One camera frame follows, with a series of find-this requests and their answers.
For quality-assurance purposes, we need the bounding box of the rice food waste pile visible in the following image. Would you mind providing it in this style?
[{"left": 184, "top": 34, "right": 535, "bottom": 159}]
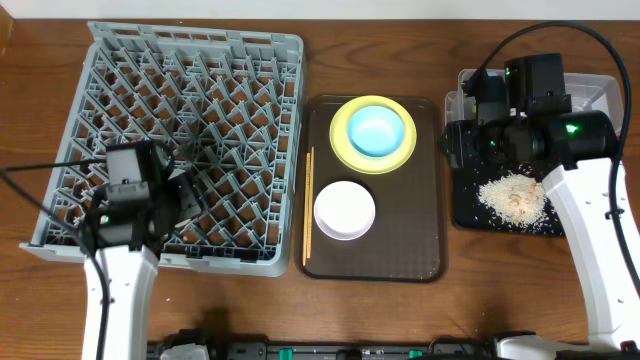
[{"left": 464, "top": 167, "right": 559, "bottom": 234}]

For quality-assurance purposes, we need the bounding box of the light blue bowl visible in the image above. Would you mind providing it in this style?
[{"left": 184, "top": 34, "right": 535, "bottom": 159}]
[{"left": 347, "top": 105, "right": 405, "bottom": 158}]

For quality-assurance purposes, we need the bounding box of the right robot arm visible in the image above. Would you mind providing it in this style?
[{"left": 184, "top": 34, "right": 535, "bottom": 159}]
[{"left": 440, "top": 111, "right": 639, "bottom": 359}]

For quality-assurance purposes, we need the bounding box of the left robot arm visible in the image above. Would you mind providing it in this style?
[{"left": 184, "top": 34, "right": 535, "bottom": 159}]
[{"left": 80, "top": 172, "right": 201, "bottom": 359}]

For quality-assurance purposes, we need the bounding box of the black waste tray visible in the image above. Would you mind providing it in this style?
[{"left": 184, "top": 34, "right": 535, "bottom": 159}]
[{"left": 450, "top": 141, "right": 566, "bottom": 238}]

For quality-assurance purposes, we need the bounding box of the grey plastic dish rack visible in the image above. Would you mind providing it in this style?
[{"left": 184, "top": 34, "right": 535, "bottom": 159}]
[{"left": 25, "top": 22, "right": 304, "bottom": 277}]

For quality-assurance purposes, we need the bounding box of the brown serving tray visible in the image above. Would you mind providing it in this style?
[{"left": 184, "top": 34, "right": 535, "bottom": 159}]
[{"left": 296, "top": 95, "right": 448, "bottom": 284}]

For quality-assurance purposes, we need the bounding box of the yellow plate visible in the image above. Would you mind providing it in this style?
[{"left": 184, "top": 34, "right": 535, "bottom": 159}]
[{"left": 329, "top": 95, "right": 417, "bottom": 175}]

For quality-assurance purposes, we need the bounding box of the clear plastic bin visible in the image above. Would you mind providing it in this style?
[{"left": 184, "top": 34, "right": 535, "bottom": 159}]
[{"left": 444, "top": 69, "right": 624, "bottom": 135}]

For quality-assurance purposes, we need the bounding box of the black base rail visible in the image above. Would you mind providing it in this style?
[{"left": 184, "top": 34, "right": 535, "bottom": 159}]
[{"left": 145, "top": 329, "right": 494, "bottom": 360}]

